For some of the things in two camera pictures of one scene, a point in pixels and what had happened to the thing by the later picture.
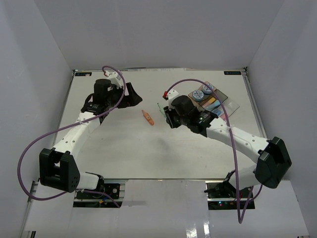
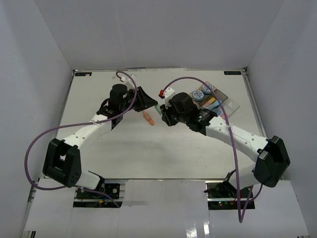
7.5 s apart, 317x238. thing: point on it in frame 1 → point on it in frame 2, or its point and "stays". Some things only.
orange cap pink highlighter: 211,100 stays
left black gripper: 132,98 → 144,100
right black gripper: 169,113 stays
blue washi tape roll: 206,90 stays
